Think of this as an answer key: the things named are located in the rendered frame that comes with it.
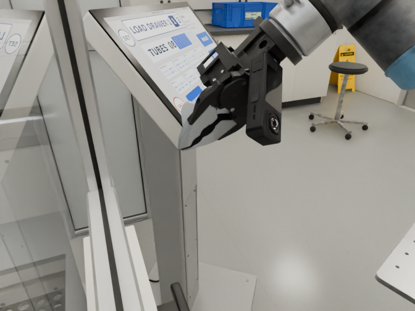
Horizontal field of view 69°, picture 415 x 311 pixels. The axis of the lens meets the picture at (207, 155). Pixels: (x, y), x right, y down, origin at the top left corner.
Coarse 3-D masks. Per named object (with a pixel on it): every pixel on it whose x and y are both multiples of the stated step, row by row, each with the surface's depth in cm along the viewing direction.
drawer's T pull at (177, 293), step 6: (174, 288) 36; (180, 288) 36; (174, 294) 36; (180, 294) 36; (174, 300) 36; (180, 300) 35; (162, 306) 34; (168, 306) 34; (174, 306) 34; (180, 306) 34; (186, 306) 34
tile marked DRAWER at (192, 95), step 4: (196, 88) 73; (200, 88) 75; (192, 92) 71; (196, 92) 72; (200, 92) 74; (188, 96) 68; (192, 96) 70; (196, 96) 71; (188, 100) 67; (192, 100) 69
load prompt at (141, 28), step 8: (152, 16) 73; (160, 16) 77; (168, 16) 81; (176, 16) 85; (128, 24) 63; (136, 24) 66; (144, 24) 68; (152, 24) 71; (160, 24) 75; (168, 24) 78; (176, 24) 82; (184, 24) 87; (136, 32) 64; (144, 32) 67; (152, 32) 69; (160, 32) 73; (168, 32) 76; (136, 40) 63
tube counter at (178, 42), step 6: (168, 36) 75; (174, 36) 78; (180, 36) 81; (186, 36) 84; (192, 36) 87; (168, 42) 73; (174, 42) 76; (180, 42) 79; (186, 42) 82; (192, 42) 85; (174, 48) 74; (180, 48) 77
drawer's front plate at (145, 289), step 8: (128, 232) 42; (128, 240) 41; (136, 240) 41; (136, 248) 40; (136, 256) 39; (136, 264) 38; (144, 264) 38; (136, 272) 36; (144, 272) 36; (144, 280) 35; (144, 288) 34; (144, 296) 34; (152, 296) 34; (144, 304) 33; (152, 304) 33
